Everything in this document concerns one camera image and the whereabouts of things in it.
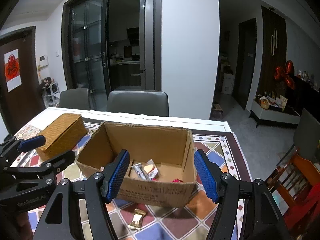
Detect grey silver snack stick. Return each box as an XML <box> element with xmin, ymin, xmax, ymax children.
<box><xmin>131</xmin><ymin>163</ymin><xmax>151</xmax><ymax>181</ymax></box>

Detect pink snack bag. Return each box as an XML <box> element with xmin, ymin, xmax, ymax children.
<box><xmin>171</xmin><ymin>179</ymin><xmax>183</xmax><ymax>183</ymax></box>

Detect clear packet yellow pastry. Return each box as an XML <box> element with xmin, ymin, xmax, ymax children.
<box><xmin>143</xmin><ymin>159</ymin><xmax>158</xmax><ymax>180</ymax></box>

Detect gold snack wrapper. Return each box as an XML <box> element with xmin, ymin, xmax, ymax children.
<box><xmin>128</xmin><ymin>208</ymin><xmax>146</xmax><ymax>231</ymax></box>

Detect person's left hand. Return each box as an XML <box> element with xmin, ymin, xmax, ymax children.
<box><xmin>16</xmin><ymin>212</ymin><xmax>33</xmax><ymax>240</ymax></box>

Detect patterned floral placemat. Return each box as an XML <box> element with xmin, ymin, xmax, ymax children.
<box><xmin>14</xmin><ymin>125</ymin><xmax>41</xmax><ymax>140</ymax></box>

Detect woven wicker basket box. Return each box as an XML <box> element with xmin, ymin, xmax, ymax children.
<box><xmin>36</xmin><ymin>113</ymin><xmax>87</xmax><ymax>161</ymax></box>

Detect dark wooden door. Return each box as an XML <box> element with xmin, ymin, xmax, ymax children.
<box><xmin>1</xmin><ymin>26</ymin><xmax>45</xmax><ymax>134</ymax></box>

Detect brown cardboard box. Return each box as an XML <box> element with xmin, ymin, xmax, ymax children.
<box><xmin>76</xmin><ymin>122</ymin><xmax>196</xmax><ymax>207</ymax></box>

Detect white shoe rack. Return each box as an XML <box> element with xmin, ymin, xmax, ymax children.
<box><xmin>40</xmin><ymin>77</ymin><xmax>60</xmax><ymax>108</ymax></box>

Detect grey dining chair left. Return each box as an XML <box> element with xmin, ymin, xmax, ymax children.
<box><xmin>59</xmin><ymin>88</ymin><xmax>91</xmax><ymax>110</ymax></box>

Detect grey dining chair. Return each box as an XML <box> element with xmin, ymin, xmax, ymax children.
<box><xmin>59</xmin><ymin>88</ymin><xmax>91</xmax><ymax>110</ymax></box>
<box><xmin>107</xmin><ymin>90</ymin><xmax>169</xmax><ymax>117</ymax></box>

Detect teal cloth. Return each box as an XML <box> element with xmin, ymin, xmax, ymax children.
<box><xmin>272</xmin><ymin>192</ymin><xmax>283</xmax><ymax>208</ymax></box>

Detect grey dining chair centre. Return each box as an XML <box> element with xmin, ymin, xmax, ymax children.
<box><xmin>107</xmin><ymin>90</ymin><xmax>169</xmax><ymax>117</ymax></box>

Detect red fu door poster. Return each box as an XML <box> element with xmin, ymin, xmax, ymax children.
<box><xmin>4</xmin><ymin>48</ymin><xmax>22</xmax><ymax>92</ymax></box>

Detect white intercom panel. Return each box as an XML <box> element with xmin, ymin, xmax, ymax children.
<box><xmin>39</xmin><ymin>55</ymin><xmax>48</xmax><ymax>68</ymax></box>

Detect orange wooden chair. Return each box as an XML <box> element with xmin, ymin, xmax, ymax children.
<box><xmin>265</xmin><ymin>153</ymin><xmax>319</xmax><ymax>231</ymax></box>

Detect white box on floor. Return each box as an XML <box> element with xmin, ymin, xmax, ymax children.
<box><xmin>221</xmin><ymin>73</ymin><xmax>234</xmax><ymax>95</ymax></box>

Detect white low cabinet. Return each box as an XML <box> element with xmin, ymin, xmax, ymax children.
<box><xmin>249</xmin><ymin>101</ymin><xmax>300</xmax><ymax>129</ymax></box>

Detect glass sliding door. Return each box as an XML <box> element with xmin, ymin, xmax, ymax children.
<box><xmin>61</xmin><ymin>0</ymin><xmax>110</xmax><ymax>111</ymax></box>

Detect red heart balloons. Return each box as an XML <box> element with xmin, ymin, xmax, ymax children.
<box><xmin>274</xmin><ymin>60</ymin><xmax>295</xmax><ymax>89</ymax></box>

